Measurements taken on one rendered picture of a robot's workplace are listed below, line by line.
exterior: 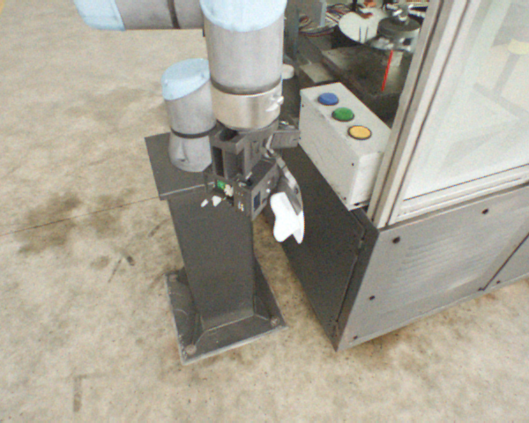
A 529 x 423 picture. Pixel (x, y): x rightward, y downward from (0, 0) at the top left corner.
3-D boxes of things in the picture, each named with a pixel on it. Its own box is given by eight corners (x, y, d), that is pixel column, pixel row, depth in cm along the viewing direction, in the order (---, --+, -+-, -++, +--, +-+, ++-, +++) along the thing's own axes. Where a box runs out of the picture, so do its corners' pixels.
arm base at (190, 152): (175, 177, 89) (167, 144, 81) (164, 143, 98) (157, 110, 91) (234, 163, 92) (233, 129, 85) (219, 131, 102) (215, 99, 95)
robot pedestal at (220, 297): (184, 362, 132) (129, 227, 78) (164, 275, 158) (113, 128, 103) (286, 327, 142) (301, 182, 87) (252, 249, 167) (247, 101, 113)
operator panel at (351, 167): (389, 198, 84) (407, 144, 73) (347, 211, 81) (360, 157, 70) (331, 132, 102) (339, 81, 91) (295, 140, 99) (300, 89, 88)
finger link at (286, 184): (279, 218, 52) (248, 169, 49) (286, 211, 53) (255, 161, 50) (305, 216, 49) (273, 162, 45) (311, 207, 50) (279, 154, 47)
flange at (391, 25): (417, 37, 97) (420, 27, 95) (375, 31, 100) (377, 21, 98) (420, 23, 104) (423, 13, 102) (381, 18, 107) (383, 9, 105)
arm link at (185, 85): (171, 107, 92) (160, 54, 82) (225, 106, 92) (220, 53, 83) (165, 135, 84) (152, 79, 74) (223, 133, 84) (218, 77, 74)
